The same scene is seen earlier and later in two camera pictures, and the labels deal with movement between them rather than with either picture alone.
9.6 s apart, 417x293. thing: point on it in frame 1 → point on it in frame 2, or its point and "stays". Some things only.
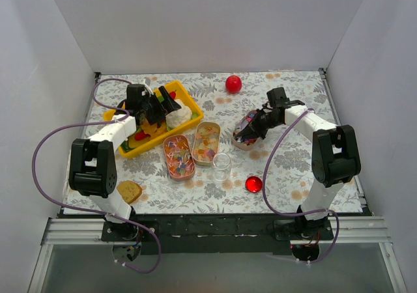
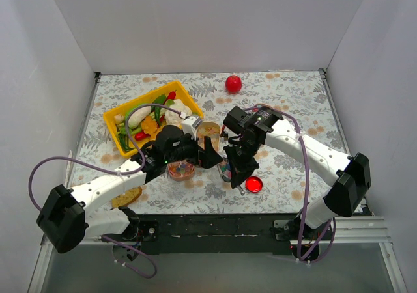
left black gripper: x=156 y=107 → x=201 y=153
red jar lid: x=253 y=184 stays
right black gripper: x=257 y=127 → x=240 y=158
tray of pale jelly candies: x=206 y=142 stays
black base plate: x=216 y=234 stays
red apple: x=233 y=84 stays
